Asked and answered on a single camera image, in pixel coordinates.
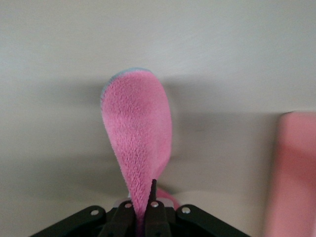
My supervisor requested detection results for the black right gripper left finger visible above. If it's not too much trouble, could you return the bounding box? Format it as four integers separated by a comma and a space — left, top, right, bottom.
31, 200, 137, 237

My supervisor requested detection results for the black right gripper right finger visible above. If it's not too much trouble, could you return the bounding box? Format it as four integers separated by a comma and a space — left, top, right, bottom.
144, 179, 251, 237

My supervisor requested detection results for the pink microfibre cloth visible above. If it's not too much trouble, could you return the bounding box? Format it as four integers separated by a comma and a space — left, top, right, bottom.
100, 68, 183, 237

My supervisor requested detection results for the pink box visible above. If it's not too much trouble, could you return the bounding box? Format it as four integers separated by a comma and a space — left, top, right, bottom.
271, 111, 316, 237

